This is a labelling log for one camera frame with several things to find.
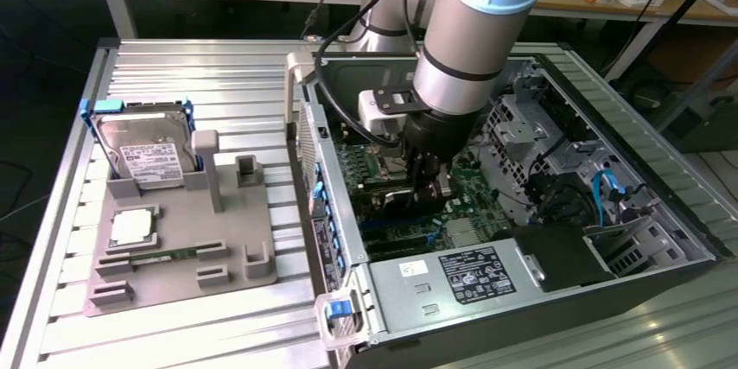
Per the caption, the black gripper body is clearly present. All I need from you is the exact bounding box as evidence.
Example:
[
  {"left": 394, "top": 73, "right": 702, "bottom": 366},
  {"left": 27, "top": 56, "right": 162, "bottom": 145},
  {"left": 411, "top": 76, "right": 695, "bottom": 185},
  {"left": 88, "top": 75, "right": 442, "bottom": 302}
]
[{"left": 402, "top": 107, "right": 485, "bottom": 159}]

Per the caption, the black graphics card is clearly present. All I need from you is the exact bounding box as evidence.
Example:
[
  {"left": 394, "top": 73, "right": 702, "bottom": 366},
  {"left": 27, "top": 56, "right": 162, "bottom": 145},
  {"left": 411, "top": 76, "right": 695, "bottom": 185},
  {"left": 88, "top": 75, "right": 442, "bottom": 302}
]
[{"left": 348, "top": 185, "right": 449, "bottom": 226}]

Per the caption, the green motherboard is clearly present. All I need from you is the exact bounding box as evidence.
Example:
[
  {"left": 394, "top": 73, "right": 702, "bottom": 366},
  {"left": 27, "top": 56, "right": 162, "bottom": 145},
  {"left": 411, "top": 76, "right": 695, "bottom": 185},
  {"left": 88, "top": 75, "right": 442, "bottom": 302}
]
[{"left": 331, "top": 120, "right": 521, "bottom": 262}]

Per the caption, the CPU socket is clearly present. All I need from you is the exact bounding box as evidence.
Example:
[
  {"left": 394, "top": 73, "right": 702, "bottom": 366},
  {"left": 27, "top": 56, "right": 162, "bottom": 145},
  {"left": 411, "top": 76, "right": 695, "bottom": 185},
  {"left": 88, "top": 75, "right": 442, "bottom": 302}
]
[{"left": 369, "top": 143, "right": 411, "bottom": 181}]

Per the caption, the silver chipset heatsink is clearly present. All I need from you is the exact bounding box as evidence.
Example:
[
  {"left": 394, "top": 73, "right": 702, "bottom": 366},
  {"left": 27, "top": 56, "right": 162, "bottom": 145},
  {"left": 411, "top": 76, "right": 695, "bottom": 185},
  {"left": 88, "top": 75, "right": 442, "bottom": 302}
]
[{"left": 443, "top": 218, "right": 483, "bottom": 245}]

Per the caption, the silver metal disk bay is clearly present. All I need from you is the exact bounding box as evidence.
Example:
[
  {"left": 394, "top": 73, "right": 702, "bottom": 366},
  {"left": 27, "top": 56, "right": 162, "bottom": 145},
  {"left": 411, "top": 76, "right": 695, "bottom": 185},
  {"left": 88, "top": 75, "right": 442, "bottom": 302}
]
[{"left": 482, "top": 92, "right": 615, "bottom": 197}]

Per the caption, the grey power supply with label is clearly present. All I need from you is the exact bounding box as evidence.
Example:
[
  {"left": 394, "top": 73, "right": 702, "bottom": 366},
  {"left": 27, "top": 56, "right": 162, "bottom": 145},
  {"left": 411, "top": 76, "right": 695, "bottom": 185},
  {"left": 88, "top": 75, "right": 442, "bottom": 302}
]
[{"left": 369, "top": 242, "right": 547, "bottom": 334}]

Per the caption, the black air shroud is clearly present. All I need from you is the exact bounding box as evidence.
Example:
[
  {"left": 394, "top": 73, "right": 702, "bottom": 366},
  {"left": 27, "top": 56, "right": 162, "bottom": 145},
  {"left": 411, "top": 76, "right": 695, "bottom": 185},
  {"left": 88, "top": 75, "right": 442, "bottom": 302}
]
[{"left": 511, "top": 225, "right": 619, "bottom": 293}]

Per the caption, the blue case latch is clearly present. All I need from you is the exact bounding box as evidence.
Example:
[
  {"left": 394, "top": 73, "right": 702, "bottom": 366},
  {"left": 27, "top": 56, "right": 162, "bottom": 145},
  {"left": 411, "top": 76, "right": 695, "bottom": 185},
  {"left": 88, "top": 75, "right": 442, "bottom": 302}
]
[{"left": 326, "top": 298, "right": 352, "bottom": 319}]

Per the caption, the grey vented disk bay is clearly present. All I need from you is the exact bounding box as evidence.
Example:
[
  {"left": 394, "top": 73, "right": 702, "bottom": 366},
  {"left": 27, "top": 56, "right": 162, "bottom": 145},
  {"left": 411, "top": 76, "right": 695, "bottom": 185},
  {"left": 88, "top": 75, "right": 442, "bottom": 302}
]
[{"left": 583, "top": 208, "right": 693, "bottom": 277}]

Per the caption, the black open PC case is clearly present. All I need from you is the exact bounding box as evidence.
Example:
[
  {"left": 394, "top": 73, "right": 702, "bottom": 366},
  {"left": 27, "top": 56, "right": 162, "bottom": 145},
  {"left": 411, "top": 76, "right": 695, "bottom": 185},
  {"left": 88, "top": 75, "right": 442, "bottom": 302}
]
[{"left": 284, "top": 51, "right": 729, "bottom": 369}]

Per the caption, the green RAM stick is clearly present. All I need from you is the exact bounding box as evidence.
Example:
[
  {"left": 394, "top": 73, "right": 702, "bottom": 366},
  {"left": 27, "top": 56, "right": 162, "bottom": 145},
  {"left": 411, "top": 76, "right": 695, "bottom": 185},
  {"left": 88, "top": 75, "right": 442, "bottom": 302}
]
[{"left": 128, "top": 246, "right": 200, "bottom": 264}]

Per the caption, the hard disk in blue carrier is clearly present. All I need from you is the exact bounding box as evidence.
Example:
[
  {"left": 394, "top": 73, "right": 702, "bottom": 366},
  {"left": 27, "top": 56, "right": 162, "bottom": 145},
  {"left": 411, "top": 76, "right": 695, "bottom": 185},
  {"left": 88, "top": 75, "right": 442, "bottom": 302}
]
[{"left": 79, "top": 96, "right": 200, "bottom": 191}]

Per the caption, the grey parts rack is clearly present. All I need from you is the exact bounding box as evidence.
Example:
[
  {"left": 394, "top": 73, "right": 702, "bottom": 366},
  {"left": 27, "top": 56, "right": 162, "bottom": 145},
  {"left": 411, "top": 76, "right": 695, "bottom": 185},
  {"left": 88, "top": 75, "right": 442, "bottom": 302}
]
[{"left": 83, "top": 129, "right": 279, "bottom": 318}]

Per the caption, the silver CPU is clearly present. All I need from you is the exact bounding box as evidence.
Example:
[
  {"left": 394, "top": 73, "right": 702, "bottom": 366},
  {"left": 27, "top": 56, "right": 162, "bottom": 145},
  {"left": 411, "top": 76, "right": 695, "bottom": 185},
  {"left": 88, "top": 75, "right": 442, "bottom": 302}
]
[{"left": 110, "top": 211, "right": 158, "bottom": 246}]

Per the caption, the black power wire bundle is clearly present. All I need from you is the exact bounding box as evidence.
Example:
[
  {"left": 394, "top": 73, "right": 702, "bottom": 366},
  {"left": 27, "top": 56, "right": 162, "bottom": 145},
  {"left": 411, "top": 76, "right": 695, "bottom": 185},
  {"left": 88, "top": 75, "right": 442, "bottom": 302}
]
[{"left": 527, "top": 173, "right": 595, "bottom": 227}]

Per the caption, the thick black camera cable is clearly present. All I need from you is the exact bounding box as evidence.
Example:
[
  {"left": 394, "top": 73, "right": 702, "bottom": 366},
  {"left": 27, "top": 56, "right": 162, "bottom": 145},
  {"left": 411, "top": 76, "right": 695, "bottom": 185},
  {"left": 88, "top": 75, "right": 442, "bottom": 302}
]
[{"left": 314, "top": 0, "right": 417, "bottom": 148}]

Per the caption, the blue data wire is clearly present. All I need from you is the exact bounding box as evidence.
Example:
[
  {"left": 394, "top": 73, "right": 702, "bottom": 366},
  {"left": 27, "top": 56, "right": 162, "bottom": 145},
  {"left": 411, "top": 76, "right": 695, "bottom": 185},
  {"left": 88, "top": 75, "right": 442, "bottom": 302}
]
[{"left": 590, "top": 168, "right": 627, "bottom": 227}]

